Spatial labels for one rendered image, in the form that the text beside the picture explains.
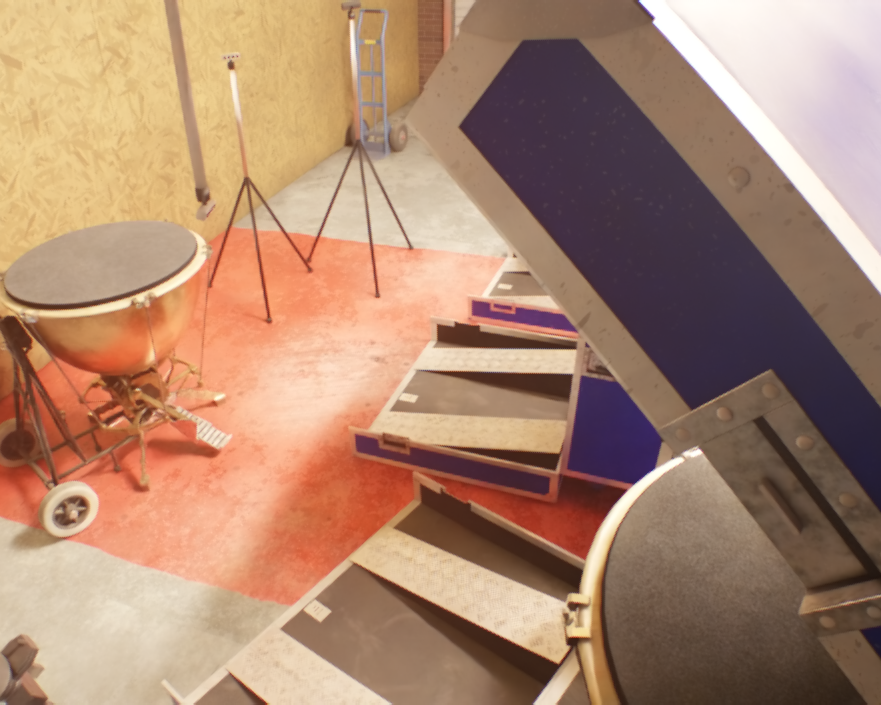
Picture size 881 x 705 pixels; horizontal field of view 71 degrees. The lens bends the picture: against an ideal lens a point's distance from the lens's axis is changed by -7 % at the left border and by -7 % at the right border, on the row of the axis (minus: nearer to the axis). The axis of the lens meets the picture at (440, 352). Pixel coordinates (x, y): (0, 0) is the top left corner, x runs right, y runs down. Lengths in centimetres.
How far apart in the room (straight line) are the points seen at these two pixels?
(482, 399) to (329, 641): 125
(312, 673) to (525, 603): 62
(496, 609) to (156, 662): 100
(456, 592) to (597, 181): 183
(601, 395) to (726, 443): 177
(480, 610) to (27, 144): 269
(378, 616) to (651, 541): 121
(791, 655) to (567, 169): 81
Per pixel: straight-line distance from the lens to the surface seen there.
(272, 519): 243
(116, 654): 224
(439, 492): 229
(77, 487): 251
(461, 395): 286
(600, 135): 28
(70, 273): 245
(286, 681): 199
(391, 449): 250
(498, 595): 202
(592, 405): 212
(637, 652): 94
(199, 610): 225
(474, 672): 199
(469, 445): 248
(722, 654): 97
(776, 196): 26
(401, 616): 210
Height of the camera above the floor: 175
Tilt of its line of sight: 34 degrees down
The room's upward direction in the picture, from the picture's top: straight up
